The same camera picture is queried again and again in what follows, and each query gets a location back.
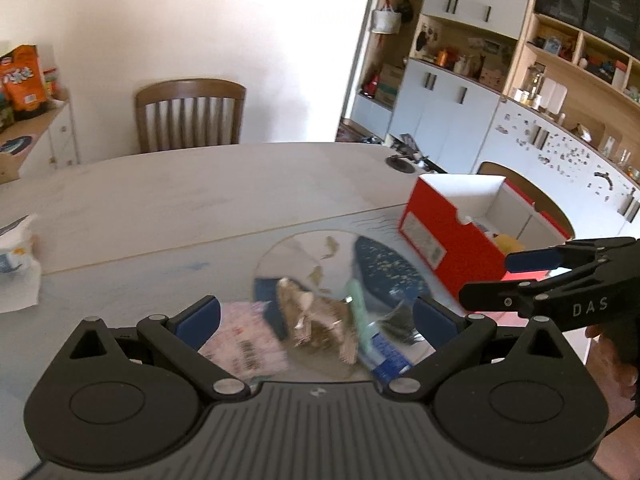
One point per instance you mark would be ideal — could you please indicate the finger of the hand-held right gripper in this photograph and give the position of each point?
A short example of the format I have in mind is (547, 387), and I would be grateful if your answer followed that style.
(532, 260)
(495, 297)

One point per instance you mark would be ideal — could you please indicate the yellow soft item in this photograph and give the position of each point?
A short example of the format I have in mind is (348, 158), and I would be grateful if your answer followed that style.
(510, 244)

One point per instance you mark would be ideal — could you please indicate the hanging pale tote bag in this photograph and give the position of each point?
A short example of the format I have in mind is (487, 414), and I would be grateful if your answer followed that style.
(386, 21)

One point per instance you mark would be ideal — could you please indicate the white plastic bag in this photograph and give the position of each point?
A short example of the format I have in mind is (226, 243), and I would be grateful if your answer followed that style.
(20, 280)

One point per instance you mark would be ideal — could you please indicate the green and blue tube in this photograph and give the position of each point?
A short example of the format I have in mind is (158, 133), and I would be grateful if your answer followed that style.
(385, 355)

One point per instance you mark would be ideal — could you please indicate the glass jar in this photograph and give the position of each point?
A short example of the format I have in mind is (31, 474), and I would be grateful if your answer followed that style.
(535, 80)

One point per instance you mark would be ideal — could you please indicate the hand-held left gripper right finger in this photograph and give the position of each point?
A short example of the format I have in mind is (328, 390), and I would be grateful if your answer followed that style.
(432, 322)

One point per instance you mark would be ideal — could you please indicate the clear bag of dark bits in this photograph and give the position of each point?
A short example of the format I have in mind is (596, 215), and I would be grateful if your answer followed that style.
(400, 325)

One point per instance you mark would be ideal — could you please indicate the black round stand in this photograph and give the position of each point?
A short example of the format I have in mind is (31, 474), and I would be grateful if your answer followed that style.
(400, 164)

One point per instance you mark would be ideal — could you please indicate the orange snack bag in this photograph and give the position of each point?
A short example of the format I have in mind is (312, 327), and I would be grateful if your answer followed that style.
(25, 80)

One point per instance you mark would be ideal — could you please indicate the small dark blue pouch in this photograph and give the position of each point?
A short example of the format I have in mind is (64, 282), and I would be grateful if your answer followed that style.
(265, 292)

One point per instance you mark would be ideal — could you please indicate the arched wooden chair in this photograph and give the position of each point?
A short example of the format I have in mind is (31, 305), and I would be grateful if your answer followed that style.
(492, 169)

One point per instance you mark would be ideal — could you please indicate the white wooden wall cabinet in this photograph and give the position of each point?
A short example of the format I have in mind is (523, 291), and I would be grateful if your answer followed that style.
(450, 110)

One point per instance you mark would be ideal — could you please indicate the silver foil wrapper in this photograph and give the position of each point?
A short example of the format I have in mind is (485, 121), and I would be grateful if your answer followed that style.
(310, 320)

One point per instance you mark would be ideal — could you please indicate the white side cabinet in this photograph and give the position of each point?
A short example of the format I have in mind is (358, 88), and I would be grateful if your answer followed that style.
(60, 140)

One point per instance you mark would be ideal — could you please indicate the white desktop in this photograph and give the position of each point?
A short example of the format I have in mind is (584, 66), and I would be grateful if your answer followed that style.
(175, 200)

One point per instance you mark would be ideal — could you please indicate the brown wooden slatted chair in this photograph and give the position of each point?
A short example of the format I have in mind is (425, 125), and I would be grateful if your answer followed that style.
(190, 91)

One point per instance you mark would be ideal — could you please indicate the orange bottle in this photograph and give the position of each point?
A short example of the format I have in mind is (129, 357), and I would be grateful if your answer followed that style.
(443, 57)

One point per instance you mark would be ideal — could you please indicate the red lidded jar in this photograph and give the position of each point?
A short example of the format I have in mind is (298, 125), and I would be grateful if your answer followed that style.
(51, 77)

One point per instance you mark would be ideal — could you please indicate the pink printed packet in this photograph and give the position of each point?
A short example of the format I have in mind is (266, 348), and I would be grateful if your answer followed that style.
(240, 335)

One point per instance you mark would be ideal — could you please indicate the red cardboard box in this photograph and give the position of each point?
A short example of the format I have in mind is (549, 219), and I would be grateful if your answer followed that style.
(440, 225)

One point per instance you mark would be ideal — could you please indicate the red toy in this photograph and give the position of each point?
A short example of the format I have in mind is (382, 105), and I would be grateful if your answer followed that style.
(371, 86)

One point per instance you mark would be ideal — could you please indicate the person's right hand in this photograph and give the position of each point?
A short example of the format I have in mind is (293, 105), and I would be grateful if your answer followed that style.
(616, 377)

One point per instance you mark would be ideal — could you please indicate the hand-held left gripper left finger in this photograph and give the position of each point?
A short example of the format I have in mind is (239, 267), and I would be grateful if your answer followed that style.
(200, 322)

